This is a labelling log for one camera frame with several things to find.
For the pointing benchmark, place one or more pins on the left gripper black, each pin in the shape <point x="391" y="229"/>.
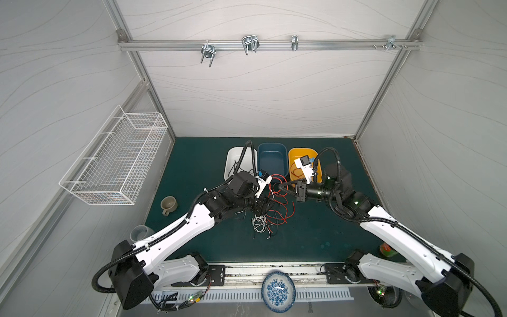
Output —
<point x="261" y="208"/>

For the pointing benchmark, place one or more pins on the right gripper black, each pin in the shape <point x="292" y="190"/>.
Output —
<point x="300" y="190"/>

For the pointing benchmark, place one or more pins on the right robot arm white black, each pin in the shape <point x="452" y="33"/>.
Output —
<point x="443" y="281"/>

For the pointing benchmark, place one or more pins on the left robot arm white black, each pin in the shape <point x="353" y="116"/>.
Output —
<point x="137" y="269"/>

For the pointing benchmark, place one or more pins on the blue plastic bin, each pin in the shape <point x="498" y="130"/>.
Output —
<point x="273" y="158"/>

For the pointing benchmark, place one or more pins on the olive green mug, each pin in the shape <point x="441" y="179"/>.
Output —
<point x="169" y="204"/>

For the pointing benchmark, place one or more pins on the bottle with yellow cap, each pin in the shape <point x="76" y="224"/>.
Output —
<point x="387" y="251"/>

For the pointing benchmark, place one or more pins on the blue white patterned plate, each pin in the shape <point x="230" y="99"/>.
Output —
<point x="278" y="292"/>

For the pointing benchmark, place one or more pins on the clear plastic cup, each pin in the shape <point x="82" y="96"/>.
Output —
<point x="140" y="232"/>

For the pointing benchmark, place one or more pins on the metal hook clamp left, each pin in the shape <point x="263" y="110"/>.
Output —
<point x="209" y="52"/>

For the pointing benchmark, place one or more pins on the metal hook clamp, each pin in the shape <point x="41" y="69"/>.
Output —
<point x="250" y="43"/>
<point x="209" y="52"/>

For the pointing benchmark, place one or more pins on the metal hook clamp middle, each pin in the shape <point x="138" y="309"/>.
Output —
<point x="250" y="43"/>

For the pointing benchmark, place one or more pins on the metal hook small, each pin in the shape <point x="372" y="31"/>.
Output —
<point x="294" y="43"/>

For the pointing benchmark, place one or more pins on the aluminium crossbar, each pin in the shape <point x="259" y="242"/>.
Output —
<point x="265" y="45"/>

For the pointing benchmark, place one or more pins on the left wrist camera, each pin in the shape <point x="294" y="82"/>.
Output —
<point x="263" y="180"/>

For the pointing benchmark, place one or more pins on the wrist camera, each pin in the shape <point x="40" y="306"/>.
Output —
<point x="305" y="163"/>
<point x="263" y="180"/>

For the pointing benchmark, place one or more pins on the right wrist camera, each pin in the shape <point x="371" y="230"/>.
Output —
<point x="305" y="163"/>

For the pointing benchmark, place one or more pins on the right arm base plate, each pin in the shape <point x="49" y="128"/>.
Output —
<point x="335" y="274"/>

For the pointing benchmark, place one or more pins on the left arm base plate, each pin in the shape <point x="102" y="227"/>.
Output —
<point x="213" y="275"/>

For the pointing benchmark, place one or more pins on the white wire basket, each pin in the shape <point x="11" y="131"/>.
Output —
<point x="114" y="165"/>

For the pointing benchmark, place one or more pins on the metal bracket right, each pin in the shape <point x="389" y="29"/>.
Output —
<point x="391" y="44"/>

